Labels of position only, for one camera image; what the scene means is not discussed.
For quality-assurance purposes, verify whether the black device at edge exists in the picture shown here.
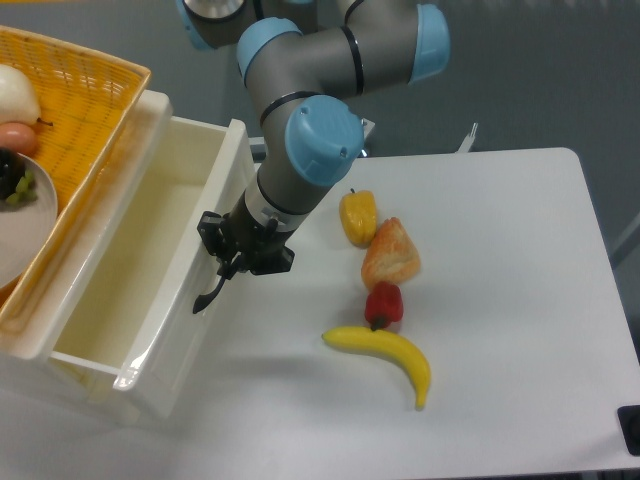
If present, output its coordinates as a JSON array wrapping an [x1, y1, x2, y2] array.
[[617, 405, 640, 457]]

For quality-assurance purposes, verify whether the yellow bell pepper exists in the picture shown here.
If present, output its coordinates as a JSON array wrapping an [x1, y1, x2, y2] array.
[[339, 190, 378, 247]]

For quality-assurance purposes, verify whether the croissant bread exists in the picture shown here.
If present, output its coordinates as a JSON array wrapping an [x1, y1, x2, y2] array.
[[361, 217, 422, 291]]

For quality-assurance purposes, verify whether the white metal frame bracket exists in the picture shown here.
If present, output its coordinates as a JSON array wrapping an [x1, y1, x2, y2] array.
[[249, 119, 479, 163]]

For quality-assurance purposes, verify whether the white plate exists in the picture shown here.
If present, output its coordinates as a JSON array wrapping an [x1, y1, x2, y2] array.
[[1, 155, 58, 290]]

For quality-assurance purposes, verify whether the yellow woven basket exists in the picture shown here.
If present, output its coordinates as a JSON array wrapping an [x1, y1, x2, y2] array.
[[1, 26, 151, 334]]

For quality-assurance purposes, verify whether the dark grapes bunch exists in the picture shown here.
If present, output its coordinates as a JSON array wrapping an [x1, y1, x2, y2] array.
[[1, 147, 37, 208]]

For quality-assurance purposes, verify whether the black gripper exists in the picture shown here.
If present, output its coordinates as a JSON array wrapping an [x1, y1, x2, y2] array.
[[197, 199, 295, 278]]

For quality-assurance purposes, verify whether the yellow banana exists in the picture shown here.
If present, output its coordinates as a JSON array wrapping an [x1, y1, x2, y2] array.
[[321, 326, 432, 410]]

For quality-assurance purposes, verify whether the white pear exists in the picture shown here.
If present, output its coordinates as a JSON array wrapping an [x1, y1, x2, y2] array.
[[1, 64, 53, 126]]

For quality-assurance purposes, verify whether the white drawer cabinet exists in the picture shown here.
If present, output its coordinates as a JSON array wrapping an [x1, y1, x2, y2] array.
[[1, 91, 172, 403]]

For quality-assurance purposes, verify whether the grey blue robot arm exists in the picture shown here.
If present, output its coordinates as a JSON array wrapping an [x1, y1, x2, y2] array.
[[177, 1, 451, 279]]

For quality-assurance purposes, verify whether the pink sausage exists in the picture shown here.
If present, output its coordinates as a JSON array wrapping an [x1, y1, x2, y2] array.
[[0, 123, 38, 156]]

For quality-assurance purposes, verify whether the red bell pepper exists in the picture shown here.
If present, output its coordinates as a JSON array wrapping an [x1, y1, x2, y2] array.
[[364, 281, 404, 331]]

